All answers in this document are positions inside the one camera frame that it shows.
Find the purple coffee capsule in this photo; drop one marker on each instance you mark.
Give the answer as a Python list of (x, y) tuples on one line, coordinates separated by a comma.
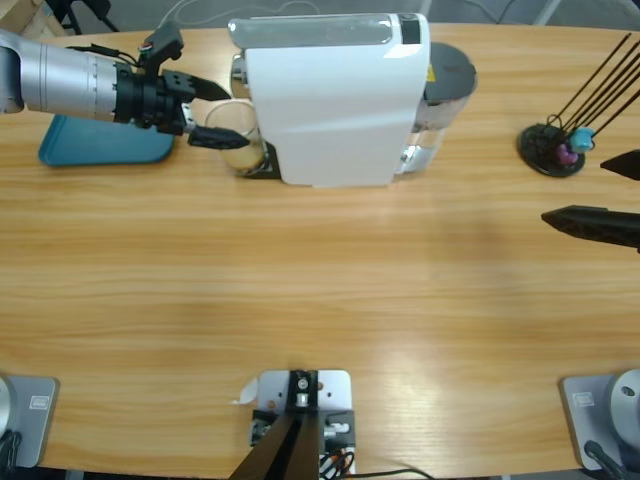
[(566, 155)]

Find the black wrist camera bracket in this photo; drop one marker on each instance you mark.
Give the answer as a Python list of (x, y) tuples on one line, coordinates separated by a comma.
[(162, 45)]

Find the black capsule holder with rods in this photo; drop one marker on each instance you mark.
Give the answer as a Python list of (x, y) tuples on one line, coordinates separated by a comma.
[(537, 145)]

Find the grey base plate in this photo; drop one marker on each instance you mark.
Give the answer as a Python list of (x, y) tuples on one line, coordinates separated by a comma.
[(580, 415), (35, 425)]

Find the white capsule coffee machine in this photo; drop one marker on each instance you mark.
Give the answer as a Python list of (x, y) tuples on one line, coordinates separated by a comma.
[(330, 125)]

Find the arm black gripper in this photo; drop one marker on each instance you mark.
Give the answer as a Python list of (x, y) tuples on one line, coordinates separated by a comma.
[(150, 100)]

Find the teal plastic tray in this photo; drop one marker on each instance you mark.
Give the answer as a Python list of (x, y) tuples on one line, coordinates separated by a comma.
[(100, 145)]

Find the clear glass cup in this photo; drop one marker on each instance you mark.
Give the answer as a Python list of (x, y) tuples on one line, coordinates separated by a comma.
[(237, 117)]

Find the clear water tank grey lid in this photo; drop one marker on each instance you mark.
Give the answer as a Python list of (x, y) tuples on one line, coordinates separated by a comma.
[(450, 70)]

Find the light blue coffee capsule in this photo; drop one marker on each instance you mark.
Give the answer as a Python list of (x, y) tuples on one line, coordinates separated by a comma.
[(581, 140)]

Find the white paper tab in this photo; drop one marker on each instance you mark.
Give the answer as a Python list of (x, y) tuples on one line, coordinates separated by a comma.
[(247, 392)]

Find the light wooden crate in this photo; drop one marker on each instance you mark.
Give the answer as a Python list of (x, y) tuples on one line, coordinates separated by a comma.
[(25, 17)]

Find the black chair frame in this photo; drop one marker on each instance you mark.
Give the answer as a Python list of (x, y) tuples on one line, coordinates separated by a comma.
[(95, 7)]

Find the silver drip tray grid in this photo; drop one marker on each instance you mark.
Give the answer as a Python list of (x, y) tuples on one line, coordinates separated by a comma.
[(272, 162)]

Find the dark camera post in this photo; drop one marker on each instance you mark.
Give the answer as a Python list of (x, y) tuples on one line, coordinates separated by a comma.
[(290, 450)]

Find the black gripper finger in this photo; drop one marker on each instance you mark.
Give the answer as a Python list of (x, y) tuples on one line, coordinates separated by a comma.
[(595, 225), (625, 165)]

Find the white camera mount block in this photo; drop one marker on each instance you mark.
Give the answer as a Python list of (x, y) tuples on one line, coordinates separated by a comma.
[(335, 395)]

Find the grey coffee machine lever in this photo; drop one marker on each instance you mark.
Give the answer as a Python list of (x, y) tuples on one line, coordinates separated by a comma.
[(310, 32)]

